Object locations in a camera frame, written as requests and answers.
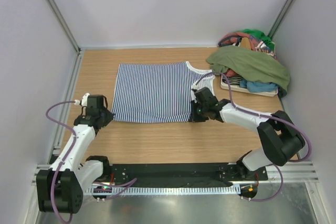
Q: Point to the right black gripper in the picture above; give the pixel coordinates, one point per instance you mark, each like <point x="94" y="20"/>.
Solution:
<point x="194" y="117"/>

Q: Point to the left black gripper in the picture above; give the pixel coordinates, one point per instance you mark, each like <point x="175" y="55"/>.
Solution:
<point x="109" y="116"/>

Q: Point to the blue white striped tank top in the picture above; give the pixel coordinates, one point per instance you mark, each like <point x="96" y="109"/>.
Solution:
<point x="157" y="93"/>

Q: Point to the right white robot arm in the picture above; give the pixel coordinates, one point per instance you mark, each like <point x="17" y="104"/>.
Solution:
<point x="280" y="139"/>

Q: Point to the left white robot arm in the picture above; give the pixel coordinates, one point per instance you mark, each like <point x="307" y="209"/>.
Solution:
<point x="60" y="188"/>

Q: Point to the olive green tank top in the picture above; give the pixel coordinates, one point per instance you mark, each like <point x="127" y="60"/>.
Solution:
<point x="251" y="65"/>

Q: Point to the white plastic tray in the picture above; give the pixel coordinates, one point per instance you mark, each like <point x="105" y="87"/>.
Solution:
<point x="224" y="85"/>

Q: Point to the black white striped garment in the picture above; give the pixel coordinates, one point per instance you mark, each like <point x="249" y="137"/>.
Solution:
<point x="235" y="80"/>

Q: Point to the teal blue garment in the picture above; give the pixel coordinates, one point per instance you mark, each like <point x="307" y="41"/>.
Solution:
<point x="258" y="87"/>

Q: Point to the red patterned garment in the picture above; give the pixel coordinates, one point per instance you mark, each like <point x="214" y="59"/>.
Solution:
<point x="247" y="41"/>

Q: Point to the bright green garment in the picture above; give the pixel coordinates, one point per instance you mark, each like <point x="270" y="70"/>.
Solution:
<point x="258" y="34"/>

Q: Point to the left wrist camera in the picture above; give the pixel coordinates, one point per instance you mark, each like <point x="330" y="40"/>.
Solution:
<point x="83" y="101"/>

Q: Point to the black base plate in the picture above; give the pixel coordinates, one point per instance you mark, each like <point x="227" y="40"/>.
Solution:
<point x="188" y="175"/>

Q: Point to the slotted cable duct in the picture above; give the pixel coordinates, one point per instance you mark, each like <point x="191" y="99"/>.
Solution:
<point x="141" y="191"/>

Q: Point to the left aluminium frame post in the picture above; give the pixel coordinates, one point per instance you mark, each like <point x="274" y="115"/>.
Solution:
<point x="59" y="17"/>

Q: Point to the aluminium frame post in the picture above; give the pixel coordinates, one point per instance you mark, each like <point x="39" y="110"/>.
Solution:
<point x="59" y="17"/>
<point x="280" y="17"/>

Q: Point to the right aluminium frame post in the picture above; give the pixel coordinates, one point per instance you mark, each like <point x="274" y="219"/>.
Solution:
<point x="280" y="17"/>

